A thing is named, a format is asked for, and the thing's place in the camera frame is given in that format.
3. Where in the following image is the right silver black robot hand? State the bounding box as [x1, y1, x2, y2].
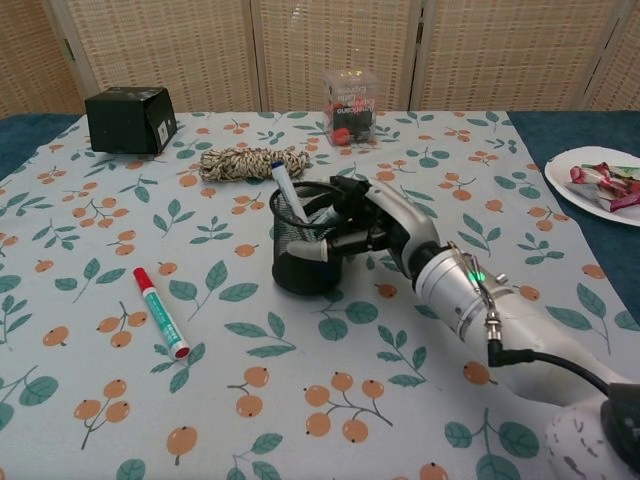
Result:
[287, 174, 442, 280]

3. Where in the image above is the blue table cover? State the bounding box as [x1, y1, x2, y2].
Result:
[0, 109, 640, 326]

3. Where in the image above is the black cardboard box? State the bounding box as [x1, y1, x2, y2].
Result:
[83, 86, 179, 154]

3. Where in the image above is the clear plastic capsule box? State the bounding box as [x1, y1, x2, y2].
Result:
[322, 68, 380, 148]

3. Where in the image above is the woven folding screen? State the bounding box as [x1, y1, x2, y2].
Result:
[0, 0, 640, 120]

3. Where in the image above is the red white snack packet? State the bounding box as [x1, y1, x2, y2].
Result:
[567, 160, 640, 214]

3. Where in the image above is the braided rope bundle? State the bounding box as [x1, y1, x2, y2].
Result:
[198, 143, 311, 184]

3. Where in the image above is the red cap marker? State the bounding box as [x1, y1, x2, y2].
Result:
[132, 266, 192, 361]

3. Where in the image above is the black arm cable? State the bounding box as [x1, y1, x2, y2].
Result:
[486, 308, 640, 397]

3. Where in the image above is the black mesh pen holder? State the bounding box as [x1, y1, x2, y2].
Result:
[269, 180, 347, 296]

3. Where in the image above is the blue cap white marker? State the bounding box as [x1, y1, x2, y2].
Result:
[271, 160, 309, 224]

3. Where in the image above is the white paper plate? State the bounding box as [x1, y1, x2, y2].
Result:
[543, 145, 640, 228]

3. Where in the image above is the black marker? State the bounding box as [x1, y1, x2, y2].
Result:
[308, 200, 351, 226]

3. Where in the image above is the floral fruit-print tablecloth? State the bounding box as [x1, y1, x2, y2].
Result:
[0, 109, 640, 480]

